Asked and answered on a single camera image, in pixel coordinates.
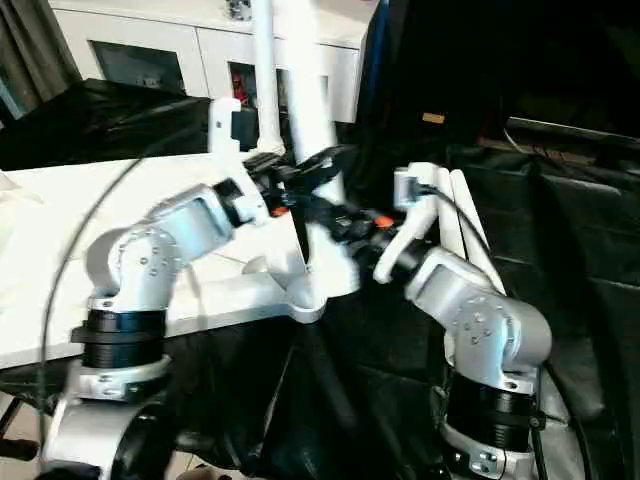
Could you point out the white plastic table leg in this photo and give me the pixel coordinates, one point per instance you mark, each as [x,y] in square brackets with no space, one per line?
[472,220]
[265,75]
[447,220]
[310,110]

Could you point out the white plastic table top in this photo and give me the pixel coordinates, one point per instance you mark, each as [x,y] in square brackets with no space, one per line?
[75,225]

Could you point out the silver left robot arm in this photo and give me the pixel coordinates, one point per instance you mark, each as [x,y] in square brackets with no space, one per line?
[150,250]

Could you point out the blue upright panel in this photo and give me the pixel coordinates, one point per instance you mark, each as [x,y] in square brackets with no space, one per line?
[375,60]

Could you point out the black plastic mat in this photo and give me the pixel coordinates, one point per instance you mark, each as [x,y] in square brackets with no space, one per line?
[360,375]

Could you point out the black case with yellow label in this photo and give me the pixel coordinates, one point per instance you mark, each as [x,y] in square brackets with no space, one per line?
[440,65]

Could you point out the white cabinet with glass doors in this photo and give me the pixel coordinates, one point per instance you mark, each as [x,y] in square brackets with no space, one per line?
[175,45]

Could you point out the dark crumpled bag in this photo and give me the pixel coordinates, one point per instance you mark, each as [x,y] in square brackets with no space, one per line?
[237,7]

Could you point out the black long bar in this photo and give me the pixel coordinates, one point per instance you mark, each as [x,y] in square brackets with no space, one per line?
[565,127]

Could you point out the grey curtain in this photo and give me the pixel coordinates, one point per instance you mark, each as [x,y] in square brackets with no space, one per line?
[30,55]

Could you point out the black metal stand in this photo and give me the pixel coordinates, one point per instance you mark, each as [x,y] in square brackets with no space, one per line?
[15,435]

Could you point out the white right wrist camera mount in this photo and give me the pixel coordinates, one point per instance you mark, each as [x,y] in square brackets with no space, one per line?
[420,220]

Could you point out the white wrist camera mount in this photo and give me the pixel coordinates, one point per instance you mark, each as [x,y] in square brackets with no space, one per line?
[222,135]
[420,220]

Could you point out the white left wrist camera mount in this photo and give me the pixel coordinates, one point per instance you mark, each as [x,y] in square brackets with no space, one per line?
[222,135]

